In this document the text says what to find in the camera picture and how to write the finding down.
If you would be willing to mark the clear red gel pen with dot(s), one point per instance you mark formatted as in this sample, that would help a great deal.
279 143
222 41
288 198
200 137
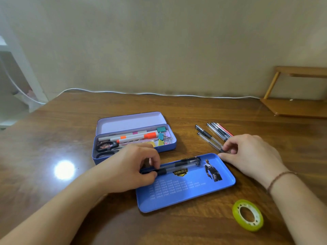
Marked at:
226 130

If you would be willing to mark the person's right thumb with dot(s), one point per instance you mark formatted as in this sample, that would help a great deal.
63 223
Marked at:
227 158

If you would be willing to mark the white marker with orange band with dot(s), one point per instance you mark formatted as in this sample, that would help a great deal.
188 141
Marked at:
138 137

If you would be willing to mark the wooden desk shelf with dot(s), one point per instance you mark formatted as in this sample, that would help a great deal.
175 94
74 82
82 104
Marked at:
293 107

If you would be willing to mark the blue binder clip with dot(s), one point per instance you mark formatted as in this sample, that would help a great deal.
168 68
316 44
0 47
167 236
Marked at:
161 136

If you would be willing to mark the blue printed tin tray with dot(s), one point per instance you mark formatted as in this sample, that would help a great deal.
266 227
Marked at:
189 186

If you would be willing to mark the white marker with pink band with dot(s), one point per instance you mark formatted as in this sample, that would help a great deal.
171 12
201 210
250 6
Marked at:
115 136

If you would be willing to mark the person's left thumb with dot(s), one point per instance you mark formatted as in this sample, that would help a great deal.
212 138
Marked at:
147 178

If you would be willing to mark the yellow sticky notes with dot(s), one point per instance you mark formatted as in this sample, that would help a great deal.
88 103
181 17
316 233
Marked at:
152 144

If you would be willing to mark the person's right forearm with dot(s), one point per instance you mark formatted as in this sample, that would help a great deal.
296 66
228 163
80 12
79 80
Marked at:
299 204

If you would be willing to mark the person's left hand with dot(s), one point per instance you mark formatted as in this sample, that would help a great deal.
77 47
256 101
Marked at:
122 168

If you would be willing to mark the person's right hand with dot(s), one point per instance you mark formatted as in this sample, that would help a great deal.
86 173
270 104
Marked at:
255 155

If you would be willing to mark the clear black gel pen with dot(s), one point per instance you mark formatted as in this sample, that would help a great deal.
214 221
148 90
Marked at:
207 133
217 132
210 142
178 167
221 130
190 159

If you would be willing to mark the purple binder clip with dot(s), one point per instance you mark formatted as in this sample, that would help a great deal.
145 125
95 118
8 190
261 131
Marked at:
167 137

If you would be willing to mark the white shelf unit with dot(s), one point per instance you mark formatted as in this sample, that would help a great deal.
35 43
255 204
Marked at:
15 81

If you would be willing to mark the yellow-green tape roll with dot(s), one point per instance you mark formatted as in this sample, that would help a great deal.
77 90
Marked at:
237 216

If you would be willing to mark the yellow binder clip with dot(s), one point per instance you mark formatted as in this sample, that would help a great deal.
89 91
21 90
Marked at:
160 142

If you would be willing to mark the teal binder clip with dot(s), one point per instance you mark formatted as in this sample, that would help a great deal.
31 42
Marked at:
161 129

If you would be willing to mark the person's left forearm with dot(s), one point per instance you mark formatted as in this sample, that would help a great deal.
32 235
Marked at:
51 209

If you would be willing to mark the black scissors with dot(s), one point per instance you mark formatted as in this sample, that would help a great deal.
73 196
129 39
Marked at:
107 146

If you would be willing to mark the blue tin pencil case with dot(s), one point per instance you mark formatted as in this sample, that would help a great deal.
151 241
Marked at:
132 140

